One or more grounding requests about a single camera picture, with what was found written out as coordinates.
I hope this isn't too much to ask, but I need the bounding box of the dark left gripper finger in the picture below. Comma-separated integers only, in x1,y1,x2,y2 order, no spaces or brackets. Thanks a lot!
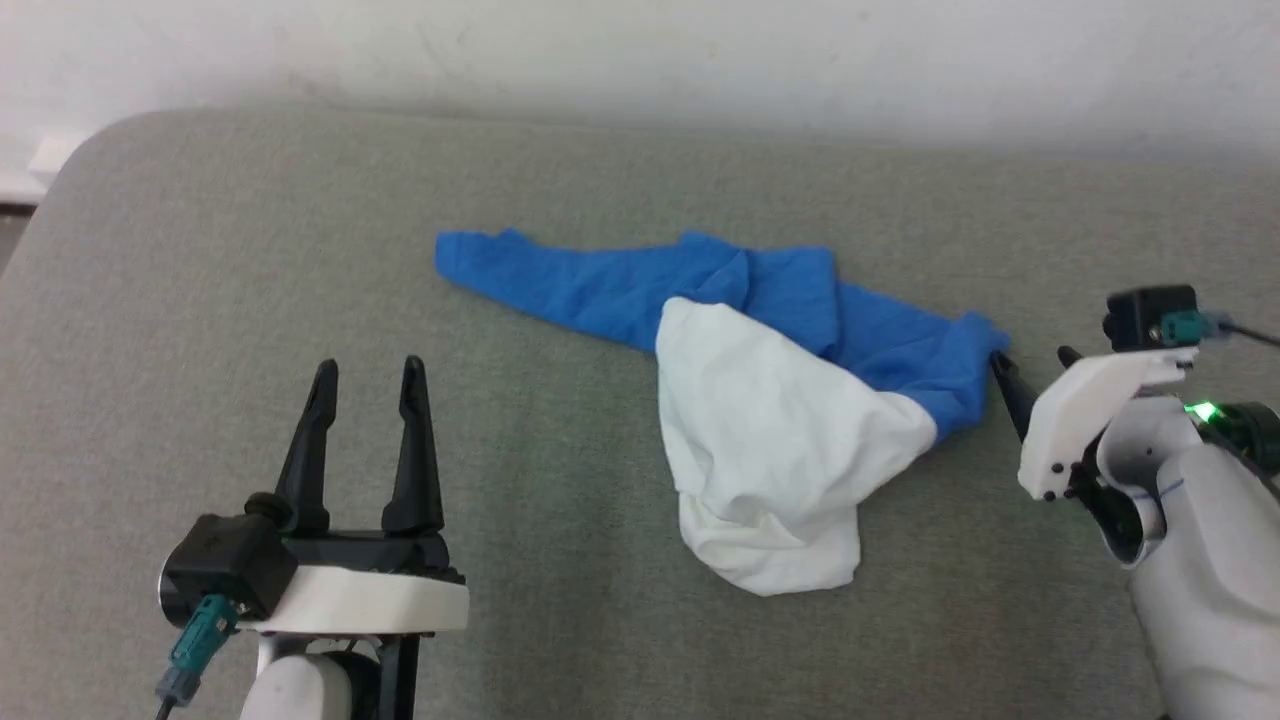
381,355,447,535
274,358,340,533

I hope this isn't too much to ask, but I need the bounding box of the blue and white garment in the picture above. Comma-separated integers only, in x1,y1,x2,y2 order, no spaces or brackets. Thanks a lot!
434,228,1011,598

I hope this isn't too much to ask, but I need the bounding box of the right gripper body white shell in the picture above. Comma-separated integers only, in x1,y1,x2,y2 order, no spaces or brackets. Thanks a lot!
1017,345,1201,502

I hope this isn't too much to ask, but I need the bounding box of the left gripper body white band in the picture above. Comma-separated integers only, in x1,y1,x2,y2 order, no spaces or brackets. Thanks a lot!
238,530,471,637

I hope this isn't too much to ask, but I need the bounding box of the grey-green fabric sofa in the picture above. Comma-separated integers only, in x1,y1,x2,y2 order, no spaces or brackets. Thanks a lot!
0,105,1280,720

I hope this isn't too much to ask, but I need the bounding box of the white wall box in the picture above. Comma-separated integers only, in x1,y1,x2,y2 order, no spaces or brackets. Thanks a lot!
27,130,94,183

